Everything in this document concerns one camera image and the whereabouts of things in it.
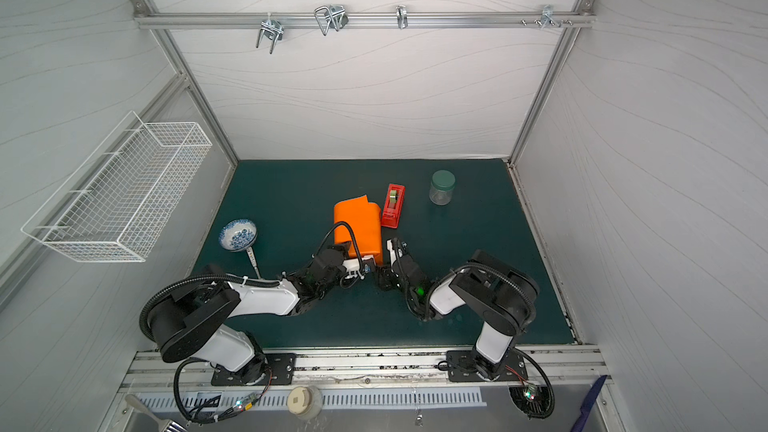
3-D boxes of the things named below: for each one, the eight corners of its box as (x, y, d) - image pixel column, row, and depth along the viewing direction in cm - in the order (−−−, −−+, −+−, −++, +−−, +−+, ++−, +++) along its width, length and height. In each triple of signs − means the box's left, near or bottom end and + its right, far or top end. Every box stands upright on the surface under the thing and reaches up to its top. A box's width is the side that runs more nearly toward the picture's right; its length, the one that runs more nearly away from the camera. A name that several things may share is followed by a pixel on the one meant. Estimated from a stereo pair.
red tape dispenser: (380, 227, 102) (380, 217, 97) (389, 193, 111) (389, 183, 107) (398, 230, 101) (398, 220, 96) (405, 195, 111) (406, 185, 106)
